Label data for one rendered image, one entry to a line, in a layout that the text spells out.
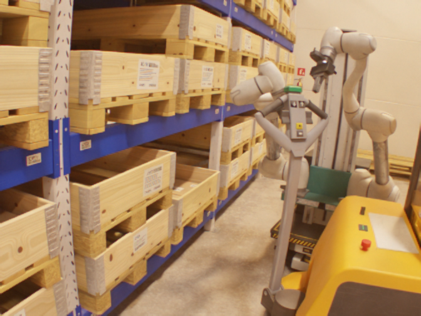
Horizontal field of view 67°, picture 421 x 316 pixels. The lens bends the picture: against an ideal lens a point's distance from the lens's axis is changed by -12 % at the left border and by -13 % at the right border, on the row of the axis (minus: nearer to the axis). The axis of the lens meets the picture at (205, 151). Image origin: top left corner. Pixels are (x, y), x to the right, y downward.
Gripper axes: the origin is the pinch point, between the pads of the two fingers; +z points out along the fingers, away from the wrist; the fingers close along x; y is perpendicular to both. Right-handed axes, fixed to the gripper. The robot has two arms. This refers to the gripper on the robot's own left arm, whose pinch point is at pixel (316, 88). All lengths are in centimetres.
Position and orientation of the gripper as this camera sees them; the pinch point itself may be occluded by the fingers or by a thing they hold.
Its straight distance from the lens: 175.1
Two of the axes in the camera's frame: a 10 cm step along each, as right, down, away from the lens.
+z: -4.0, 8.9, -2.3
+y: 8.1, 4.6, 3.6
